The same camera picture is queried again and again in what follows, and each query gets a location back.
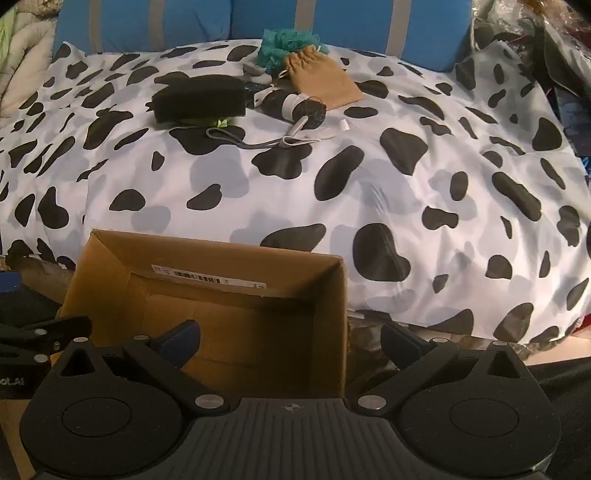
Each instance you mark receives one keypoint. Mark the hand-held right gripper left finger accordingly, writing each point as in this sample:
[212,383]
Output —
[182,344]

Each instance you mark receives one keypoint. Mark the blue grey-striped pillow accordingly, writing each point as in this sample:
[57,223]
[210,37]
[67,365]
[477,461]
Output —
[194,23]
[346,23]

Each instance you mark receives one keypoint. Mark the brown cardboard box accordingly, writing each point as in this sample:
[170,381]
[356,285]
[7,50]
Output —
[231,332]

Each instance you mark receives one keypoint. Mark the pile of plastic bags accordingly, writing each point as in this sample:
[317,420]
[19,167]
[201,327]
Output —
[545,46]

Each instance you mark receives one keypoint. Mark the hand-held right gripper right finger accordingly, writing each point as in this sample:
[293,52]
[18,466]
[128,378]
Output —
[397,344]

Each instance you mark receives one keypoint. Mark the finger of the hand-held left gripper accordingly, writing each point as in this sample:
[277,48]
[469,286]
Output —
[60,325]

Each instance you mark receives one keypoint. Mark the black packet blue label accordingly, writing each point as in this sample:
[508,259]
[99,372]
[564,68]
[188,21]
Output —
[253,90]

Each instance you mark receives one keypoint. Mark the green cloth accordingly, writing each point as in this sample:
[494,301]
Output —
[7,30]

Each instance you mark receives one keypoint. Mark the small white silicone case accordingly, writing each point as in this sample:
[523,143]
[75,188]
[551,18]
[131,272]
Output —
[254,69]

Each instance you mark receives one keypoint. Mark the dark cloth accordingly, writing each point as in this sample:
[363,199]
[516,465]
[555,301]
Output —
[568,415]

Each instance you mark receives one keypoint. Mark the black cloth white band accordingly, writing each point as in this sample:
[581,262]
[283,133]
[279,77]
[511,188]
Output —
[307,110]

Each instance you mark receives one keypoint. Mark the black rectangular case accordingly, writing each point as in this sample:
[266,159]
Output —
[198,99]

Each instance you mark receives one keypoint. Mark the beige quilt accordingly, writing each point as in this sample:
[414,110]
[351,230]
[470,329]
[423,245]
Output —
[32,69]

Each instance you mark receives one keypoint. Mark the teal mesh bath loofah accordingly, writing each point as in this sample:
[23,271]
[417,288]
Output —
[277,46]

